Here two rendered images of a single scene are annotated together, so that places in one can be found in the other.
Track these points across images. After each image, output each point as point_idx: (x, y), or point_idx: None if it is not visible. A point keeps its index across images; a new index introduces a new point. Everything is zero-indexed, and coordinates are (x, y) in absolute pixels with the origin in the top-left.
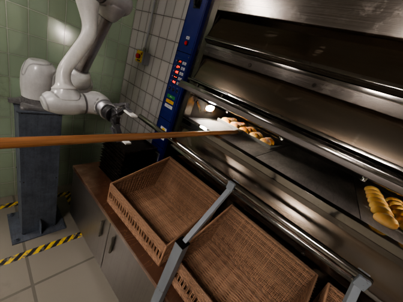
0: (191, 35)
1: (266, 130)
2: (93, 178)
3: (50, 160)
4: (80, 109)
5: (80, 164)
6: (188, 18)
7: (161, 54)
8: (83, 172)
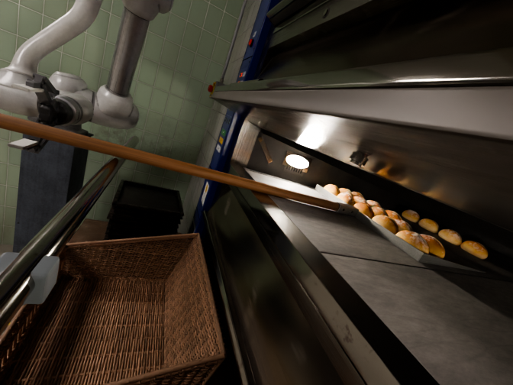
0: (258, 27)
1: (363, 175)
2: (88, 240)
3: (53, 201)
4: (27, 104)
5: (95, 220)
6: (260, 8)
7: (234, 80)
8: (84, 230)
